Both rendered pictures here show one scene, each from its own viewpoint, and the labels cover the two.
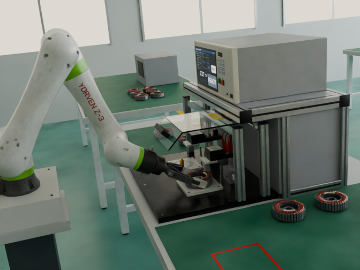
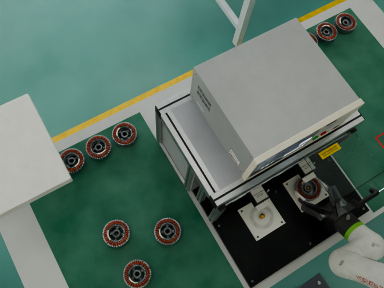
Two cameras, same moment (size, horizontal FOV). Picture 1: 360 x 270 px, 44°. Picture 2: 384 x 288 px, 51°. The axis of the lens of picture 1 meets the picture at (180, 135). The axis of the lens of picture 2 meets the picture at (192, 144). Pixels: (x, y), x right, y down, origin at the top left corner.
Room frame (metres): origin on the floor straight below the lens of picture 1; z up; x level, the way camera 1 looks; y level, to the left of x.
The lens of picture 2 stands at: (2.39, 0.17, 2.48)
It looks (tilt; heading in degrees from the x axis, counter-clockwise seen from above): 70 degrees down; 243
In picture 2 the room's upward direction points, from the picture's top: 11 degrees clockwise
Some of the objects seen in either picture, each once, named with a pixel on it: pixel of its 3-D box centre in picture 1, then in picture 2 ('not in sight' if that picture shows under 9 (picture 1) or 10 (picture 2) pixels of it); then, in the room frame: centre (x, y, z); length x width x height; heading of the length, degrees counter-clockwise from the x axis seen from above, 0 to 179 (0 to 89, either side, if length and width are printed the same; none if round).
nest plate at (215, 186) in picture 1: (199, 185); (306, 189); (1.67, -0.06, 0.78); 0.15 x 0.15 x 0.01; 15
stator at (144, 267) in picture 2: not in sight; (137, 274); (2.47, 0.09, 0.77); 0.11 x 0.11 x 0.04
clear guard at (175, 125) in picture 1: (201, 127); (339, 164); (1.61, -0.08, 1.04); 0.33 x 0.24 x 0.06; 105
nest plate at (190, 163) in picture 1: (181, 165); (261, 216); (1.90, 0.00, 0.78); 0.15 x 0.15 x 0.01; 15
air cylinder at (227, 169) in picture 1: (231, 173); not in sight; (1.71, -0.20, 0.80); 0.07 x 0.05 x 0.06; 15
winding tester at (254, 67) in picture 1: (256, 64); (271, 98); (1.86, -0.34, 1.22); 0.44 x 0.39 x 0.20; 15
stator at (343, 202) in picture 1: (331, 200); not in sight; (1.44, -0.52, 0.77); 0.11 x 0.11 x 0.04
